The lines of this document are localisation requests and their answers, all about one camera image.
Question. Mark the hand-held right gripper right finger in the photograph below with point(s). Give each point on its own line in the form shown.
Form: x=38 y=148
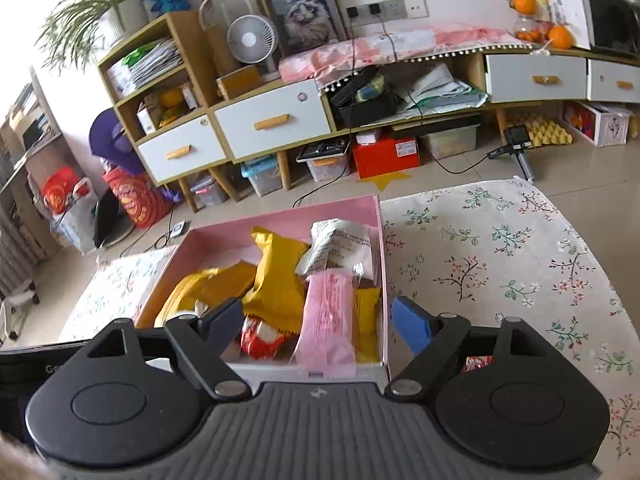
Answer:
x=412 y=327

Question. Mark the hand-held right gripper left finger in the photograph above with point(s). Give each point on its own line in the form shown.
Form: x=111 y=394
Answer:
x=222 y=327

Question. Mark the red and white candy wrapper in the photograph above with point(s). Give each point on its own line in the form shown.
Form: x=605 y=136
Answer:
x=260 y=340

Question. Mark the yellow snack packet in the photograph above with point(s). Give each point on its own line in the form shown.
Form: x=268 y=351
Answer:
x=210 y=287
x=277 y=280

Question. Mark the yellow packet with dark print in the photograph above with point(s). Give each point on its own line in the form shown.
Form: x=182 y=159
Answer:
x=367 y=320

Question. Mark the pink snack packet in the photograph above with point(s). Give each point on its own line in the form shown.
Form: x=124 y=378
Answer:
x=327 y=320

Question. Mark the pink cardboard box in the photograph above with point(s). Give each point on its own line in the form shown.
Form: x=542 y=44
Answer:
x=225 y=240

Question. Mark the white printed snack packet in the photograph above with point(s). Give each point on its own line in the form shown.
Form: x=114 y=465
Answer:
x=340 y=245

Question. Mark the white rolling rack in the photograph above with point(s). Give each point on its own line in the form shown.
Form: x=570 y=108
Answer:
x=15 y=270

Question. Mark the small clear storage bin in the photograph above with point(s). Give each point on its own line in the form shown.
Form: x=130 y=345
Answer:
x=209 y=192

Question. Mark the yellow star sticker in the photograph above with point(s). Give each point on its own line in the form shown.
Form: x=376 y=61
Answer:
x=385 y=180

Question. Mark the red printed gift bag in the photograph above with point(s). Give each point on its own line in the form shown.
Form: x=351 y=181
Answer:
x=137 y=200

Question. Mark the storage bin with blue lid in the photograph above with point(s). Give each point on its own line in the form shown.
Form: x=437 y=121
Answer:
x=262 y=176

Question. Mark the white plastic bag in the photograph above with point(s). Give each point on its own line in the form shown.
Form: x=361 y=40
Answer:
x=77 y=225

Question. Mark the red box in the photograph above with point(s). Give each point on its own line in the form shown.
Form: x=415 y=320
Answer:
x=385 y=157

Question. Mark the black keyboard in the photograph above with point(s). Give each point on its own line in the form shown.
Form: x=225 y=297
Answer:
x=322 y=151

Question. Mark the red shopping bag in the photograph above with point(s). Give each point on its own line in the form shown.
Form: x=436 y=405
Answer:
x=60 y=190

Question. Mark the purple hat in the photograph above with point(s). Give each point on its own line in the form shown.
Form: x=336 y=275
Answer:
x=112 y=140

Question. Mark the small white box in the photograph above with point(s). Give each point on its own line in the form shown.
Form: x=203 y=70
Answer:
x=146 y=120

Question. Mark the black case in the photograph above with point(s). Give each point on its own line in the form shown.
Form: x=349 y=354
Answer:
x=362 y=105

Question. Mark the low wooden tv cabinet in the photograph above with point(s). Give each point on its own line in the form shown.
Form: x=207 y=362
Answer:
x=500 y=110

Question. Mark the yellow egg tray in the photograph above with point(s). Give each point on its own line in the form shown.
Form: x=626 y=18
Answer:
x=547 y=134

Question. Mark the pile of papers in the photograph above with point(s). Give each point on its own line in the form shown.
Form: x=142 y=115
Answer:
x=440 y=87

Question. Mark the wooden shelf cabinet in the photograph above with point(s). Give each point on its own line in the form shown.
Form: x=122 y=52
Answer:
x=200 y=85

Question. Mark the yellow cardboard box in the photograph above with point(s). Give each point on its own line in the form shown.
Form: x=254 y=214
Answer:
x=239 y=82

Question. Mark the stack of documents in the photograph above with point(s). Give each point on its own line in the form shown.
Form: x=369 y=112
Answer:
x=145 y=65

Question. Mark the white crate with red print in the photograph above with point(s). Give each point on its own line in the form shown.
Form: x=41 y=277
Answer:
x=597 y=124

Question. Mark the pink cloth with pompom trim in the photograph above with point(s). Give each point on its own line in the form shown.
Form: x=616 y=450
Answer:
x=425 y=42

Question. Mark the white desk fan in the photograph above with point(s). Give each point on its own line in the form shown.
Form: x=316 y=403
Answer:
x=252 y=37

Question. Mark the glass jar of oranges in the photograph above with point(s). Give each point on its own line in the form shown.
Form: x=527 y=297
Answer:
x=529 y=31

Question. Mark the beige round fan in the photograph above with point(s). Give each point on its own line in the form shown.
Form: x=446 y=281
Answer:
x=217 y=7

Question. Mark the framed cat picture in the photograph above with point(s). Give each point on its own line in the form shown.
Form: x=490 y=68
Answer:
x=305 y=12

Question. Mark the orange with leaves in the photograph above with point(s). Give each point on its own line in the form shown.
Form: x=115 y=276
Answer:
x=523 y=3

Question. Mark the potted green plant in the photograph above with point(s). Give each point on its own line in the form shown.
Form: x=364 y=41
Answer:
x=95 y=5

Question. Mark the white printed box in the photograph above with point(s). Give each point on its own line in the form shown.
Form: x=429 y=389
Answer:
x=565 y=10

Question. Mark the white microwave oven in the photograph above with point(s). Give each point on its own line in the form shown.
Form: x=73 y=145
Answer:
x=612 y=22

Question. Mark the black handheld camera gimbal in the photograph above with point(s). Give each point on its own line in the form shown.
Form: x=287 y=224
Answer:
x=517 y=145

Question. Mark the wall socket row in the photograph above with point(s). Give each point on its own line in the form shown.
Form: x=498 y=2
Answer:
x=400 y=9

